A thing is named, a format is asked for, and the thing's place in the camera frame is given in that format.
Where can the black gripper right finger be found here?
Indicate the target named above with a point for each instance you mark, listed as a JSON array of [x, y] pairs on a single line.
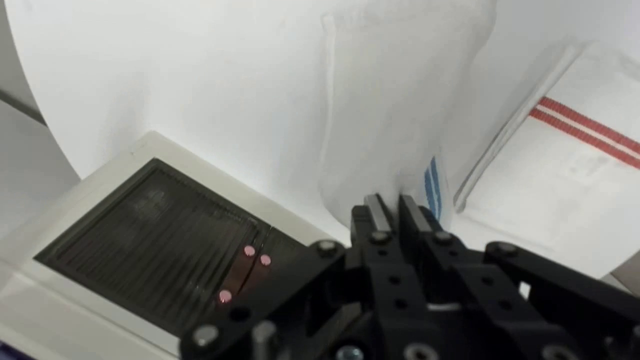
[[433, 266]]

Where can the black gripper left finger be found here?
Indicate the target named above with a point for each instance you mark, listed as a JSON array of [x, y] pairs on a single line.
[[376, 252]]

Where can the white towel blue stripes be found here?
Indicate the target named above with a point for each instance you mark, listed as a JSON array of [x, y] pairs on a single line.
[[393, 101]]

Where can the white towel red stripes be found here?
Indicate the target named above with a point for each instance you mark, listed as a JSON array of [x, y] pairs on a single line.
[[552, 192]]

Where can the white cabinet dark doors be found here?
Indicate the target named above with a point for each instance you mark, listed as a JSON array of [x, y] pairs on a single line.
[[152, 246]]

